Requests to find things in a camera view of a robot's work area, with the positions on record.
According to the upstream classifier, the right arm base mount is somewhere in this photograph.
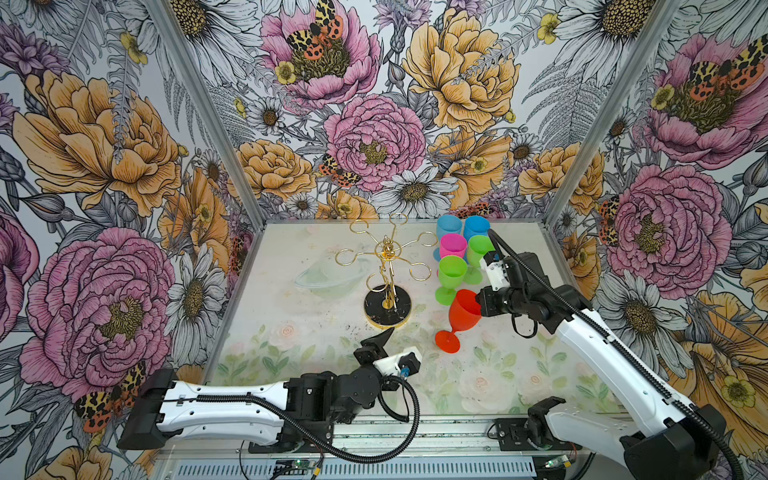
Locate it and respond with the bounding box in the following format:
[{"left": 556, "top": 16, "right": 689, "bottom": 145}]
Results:
[{"left": 486, "top": 417, "right": 582, "bottom": 453}]

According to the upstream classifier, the gold wire glass rack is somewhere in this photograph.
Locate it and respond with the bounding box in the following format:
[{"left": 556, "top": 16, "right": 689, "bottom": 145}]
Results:
[{"left": 334, "top": 213, "right": 438, "bottom": 330}]

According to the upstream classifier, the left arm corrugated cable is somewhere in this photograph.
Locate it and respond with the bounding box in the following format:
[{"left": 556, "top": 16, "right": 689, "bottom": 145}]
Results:
[{"left": 194, "top": 374, "right": 422, "bottom": 464}]

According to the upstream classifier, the small green circuit board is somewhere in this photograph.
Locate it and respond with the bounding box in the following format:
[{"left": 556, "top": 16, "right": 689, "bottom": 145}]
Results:
[{"left": 272, "top": 459, "right": 317, "bottom": 479}]

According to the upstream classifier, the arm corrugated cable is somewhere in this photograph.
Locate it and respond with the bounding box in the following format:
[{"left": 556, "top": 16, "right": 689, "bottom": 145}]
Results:
[
  {"left": 194, "top": 374, "right": 422, "bottom": 464},
  {"left": 487, "top": 227, "right": 745, "bottom": 480}
]

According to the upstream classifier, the blue wine glass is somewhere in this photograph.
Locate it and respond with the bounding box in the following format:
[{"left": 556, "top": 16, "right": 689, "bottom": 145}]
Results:
[
  {"left": 433, "top": 215, "right": 463, "bottom": 261},
  {"left": 463, "top": 215, "right": 491, "bottom": 241}
]

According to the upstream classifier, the red wine glass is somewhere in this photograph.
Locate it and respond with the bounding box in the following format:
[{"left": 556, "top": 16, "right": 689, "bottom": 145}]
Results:
[{"left": 435, "top": 289, "right": 482, "bottom": 354}]

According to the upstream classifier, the blue wine glass front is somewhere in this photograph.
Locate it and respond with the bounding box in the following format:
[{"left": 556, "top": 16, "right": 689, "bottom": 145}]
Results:
[{"left": 433, "top": 215, "right": 463, "bottom": 261}]

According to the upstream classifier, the green wine glass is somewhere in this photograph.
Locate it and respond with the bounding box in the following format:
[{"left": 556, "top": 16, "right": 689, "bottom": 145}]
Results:
[
  {"left": 435, "top": 255, "right": 468, "bottom": 306},
  {"left": 464, "top": 235, "right": 494, "bottom": 285}
]

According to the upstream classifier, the aluminium front rail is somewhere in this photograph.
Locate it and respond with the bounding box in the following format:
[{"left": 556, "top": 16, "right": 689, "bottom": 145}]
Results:
[{"left": 149, "top": 415, "right": 631, "bottom": 479}]

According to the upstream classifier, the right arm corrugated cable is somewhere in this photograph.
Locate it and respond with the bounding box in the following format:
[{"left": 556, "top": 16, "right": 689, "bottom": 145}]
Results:
[{"left": 487, "top": 227, "right": 745, "bottom": 480}]

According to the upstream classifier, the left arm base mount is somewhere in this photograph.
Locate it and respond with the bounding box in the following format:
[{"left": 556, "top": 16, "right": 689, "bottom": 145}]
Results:
[{"left": 247, "top": 421, "right": 334, "bottom": 455}]

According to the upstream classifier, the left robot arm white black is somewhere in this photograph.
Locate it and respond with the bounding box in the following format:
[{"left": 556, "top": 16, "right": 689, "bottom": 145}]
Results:
[{"left": 118, "top": 329, "right": 423, "bottom": 452}]

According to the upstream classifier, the pink wine glass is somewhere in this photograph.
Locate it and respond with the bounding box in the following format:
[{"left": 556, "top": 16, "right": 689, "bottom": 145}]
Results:
[{"left": 439, "top": 233, "right": 468, "bottom": 259}]

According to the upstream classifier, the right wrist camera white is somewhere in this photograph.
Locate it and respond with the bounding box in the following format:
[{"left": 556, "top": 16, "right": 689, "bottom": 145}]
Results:
[{"left": 480, "top": 250, "right": 515, "bottom": 292}]

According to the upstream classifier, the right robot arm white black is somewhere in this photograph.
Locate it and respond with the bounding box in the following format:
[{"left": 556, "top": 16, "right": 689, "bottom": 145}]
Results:
[{"left": 476, "top": 246, "right": 744, "bottom": 479}]

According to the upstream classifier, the green wine glass front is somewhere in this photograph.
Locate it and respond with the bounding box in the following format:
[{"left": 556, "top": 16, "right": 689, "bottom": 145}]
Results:
[{"left": 464, "top": 235, "right": 494, "bottom": 285}]

